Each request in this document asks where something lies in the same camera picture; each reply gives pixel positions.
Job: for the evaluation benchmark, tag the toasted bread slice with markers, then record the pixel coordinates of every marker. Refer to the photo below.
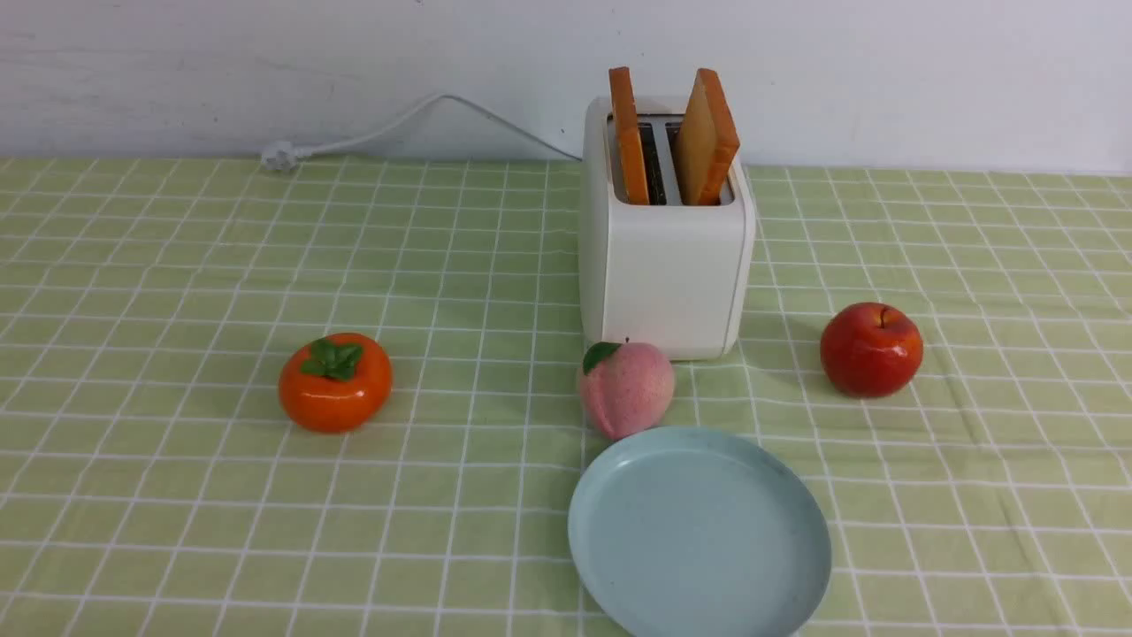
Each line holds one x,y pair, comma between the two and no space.
627,136
706,143

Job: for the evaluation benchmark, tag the pink peach with leaf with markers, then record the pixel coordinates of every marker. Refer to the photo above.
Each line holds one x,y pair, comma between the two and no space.
625,387

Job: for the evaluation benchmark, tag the white two-slot toaster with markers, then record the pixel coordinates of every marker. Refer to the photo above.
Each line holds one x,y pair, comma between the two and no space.
671,275

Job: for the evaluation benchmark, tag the orange persimmon with green leaf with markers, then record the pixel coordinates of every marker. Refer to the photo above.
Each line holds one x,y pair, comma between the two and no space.
336,383

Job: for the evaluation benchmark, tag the light blue plate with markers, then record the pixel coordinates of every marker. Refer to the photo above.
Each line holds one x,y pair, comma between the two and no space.
695,532

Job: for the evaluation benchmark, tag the red apple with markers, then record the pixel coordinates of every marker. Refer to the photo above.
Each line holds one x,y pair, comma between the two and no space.
870,350

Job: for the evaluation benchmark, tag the green checkered tablecloth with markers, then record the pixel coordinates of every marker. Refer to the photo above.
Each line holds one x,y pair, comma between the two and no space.
152,484

